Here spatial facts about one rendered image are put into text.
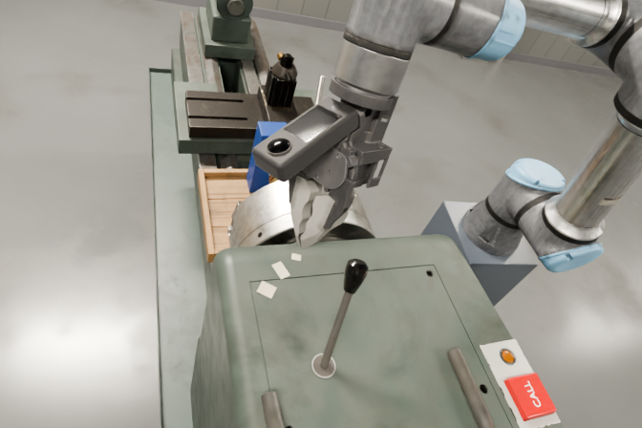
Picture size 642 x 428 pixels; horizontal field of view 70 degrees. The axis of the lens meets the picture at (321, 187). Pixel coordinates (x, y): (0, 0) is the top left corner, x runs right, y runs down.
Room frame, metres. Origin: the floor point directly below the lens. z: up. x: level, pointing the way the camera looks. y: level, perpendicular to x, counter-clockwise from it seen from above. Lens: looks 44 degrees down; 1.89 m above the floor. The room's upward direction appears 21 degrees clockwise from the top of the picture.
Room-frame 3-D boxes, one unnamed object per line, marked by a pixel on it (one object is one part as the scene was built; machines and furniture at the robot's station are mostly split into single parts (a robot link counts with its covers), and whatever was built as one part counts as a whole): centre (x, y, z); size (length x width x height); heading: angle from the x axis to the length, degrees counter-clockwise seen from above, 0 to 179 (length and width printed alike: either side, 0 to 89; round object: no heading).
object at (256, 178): (0.95, 0.17, 1.00); 0.08 x 0.06 x 0.23; 120
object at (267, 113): (1.18, 0.22, 1.00); 0.20 x 0.10 x 0.05; 30
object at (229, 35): (1.69, 0.60, 1.01); 0.30 x 0.20 x 0.29; 30
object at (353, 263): (0.38, -0.09, 1.38); 0.04 x 0.03 x 0.05; 30
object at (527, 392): (0.38, -0.42, 1.26); 0.06 x 0.06 x 0.02; 30
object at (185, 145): (1.23, 0.29, 0.89); 0.53 x 0.30 x 0.06; 120
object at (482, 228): (0.88, -0.45, 1.15); 0.15 x 0.15 x 0.10
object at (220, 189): (0.86, 0.12, 0.88); 0.36 x 0.30 x 0.04; 120
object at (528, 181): (0.88, -0.45, 1.27); 0.13 x 0.12 x 0.14; 30
